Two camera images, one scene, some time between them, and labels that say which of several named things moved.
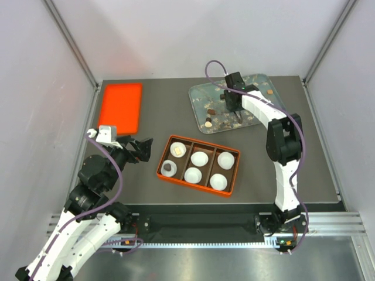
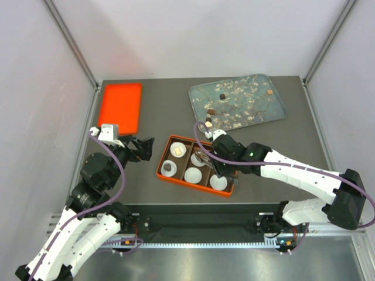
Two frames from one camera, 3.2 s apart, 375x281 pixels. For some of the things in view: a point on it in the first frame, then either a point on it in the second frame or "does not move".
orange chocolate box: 200,165 does not move
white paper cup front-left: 169,173 does not move
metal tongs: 239,118 to 205,159
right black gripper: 231,108 to 221,171
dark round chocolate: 167,167 does not move
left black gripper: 143,148 does not move
